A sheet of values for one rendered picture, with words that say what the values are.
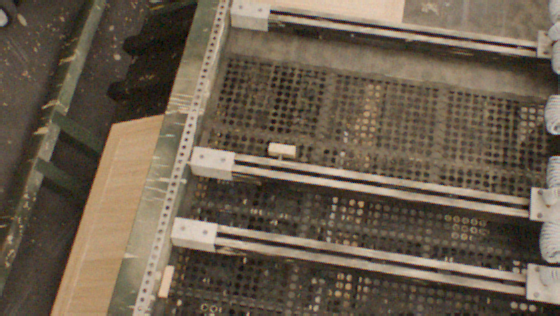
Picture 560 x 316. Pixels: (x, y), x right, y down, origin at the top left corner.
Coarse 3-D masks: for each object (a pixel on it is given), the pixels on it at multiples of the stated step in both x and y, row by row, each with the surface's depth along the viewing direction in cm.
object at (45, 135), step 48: (96, 0) 306; (144, 48) 308; (48, 96) 289; (144, 96) 297; (288, 96) 319; (384, 96) 384; (48, 144) 279; (0, 240) 261; (0, 288) 256; (192, 288) 238
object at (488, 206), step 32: (192, 160) 230; (224, 160) 230; (256, 160) 230; (320, 192) 231; (352, 192) 227; (384, 192) 225; (416, 192) 228; (448, 192) 225; (480, 192) 225; (544, 192) 213
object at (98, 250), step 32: (128, 128) 289; (160, 128) 278; (128, 160) 280; (96, 192) 281; (128, 192) 271; (96, 224) 273; (128, 224) 263; (96, 256) 264; (64, 288) 265; (96, 288) 257
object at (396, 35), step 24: (240, 0) 257; (240, 24) 259; (264, 24) 256; (288, 24) 254; (312, 24) 252; (336, 24) 252; (360, 24) 254; (384, 24) 252; (408, 24) 252; (408, 48) 254; (432, 48) 252; (456, 48) 250; (480, 48) 248; (504, 48) 248; (528, 48) 249; (552, 48) 244
